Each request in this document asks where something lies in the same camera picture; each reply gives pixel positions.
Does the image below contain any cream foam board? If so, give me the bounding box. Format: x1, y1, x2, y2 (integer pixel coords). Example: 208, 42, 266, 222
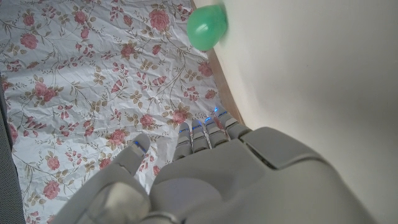
192, 0, 398, 224

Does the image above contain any floral backdrop cloth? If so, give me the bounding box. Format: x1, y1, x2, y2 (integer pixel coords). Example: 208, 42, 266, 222
0, 0, 220, 224

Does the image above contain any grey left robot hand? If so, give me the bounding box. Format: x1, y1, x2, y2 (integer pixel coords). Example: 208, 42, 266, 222
51, 105, 379, 224

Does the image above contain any green ball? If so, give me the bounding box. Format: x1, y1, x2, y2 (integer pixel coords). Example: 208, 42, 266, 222
186, 3, 228, 52

